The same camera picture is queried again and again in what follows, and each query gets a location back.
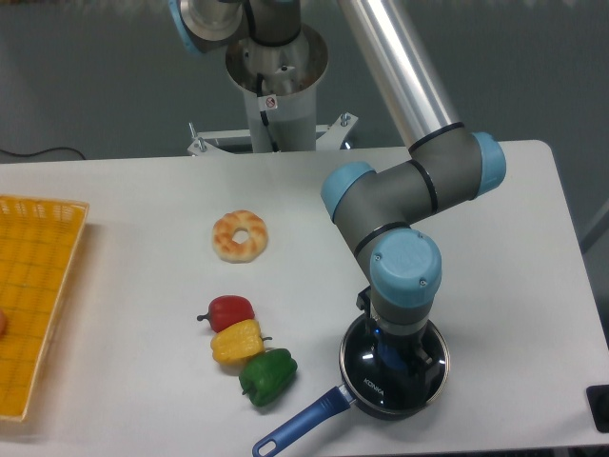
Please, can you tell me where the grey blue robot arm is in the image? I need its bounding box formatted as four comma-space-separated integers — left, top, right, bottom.
169, 1, 506, 397

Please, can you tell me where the black cable on floor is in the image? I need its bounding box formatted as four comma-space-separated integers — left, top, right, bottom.
0, 147, 88, 161

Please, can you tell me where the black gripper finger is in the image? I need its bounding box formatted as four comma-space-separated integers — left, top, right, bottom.
415, 347, 443, 395

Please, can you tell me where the green bell pepper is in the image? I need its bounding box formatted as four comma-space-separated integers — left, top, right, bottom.
239, 348, 298, 407

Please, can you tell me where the ring-shaped bread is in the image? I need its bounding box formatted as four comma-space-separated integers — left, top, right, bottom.
211, 209, 268, 263

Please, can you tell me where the glass lid blue knob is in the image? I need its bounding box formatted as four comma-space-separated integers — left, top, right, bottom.
339, 315, 450, 398

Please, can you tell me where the red bell pepper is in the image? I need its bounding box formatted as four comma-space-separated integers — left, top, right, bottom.
197, 295, 255, 333

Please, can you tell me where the dark pot blue handle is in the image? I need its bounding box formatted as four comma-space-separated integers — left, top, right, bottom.
251, 380, 437, 457

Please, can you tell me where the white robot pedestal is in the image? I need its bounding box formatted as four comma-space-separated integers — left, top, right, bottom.
187, 25, 358, 156

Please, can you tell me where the yellow woven basket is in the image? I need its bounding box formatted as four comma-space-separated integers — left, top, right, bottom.
1, 195, 89, 422

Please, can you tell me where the yellow bell pepper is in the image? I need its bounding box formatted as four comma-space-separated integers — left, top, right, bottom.
210, 319, 271, 365

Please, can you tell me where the black object at table edge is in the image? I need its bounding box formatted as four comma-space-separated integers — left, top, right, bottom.
586, 385, 609, 433

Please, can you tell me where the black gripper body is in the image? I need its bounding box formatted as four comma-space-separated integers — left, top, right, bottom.
356, 286, 431, 376

